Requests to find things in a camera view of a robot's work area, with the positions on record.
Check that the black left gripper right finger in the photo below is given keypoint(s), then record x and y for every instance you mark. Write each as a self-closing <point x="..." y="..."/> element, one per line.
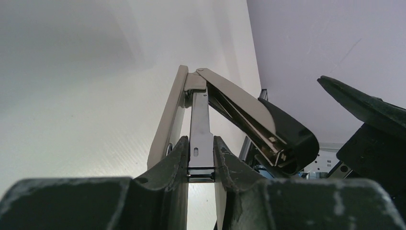
<point x="246" y="200"/>

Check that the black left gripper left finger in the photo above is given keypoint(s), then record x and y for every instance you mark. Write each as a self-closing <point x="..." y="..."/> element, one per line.
<point x="155" y="200"/>

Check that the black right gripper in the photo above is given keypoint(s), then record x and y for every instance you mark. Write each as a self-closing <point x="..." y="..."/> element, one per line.
<point x="377" y="150"/>

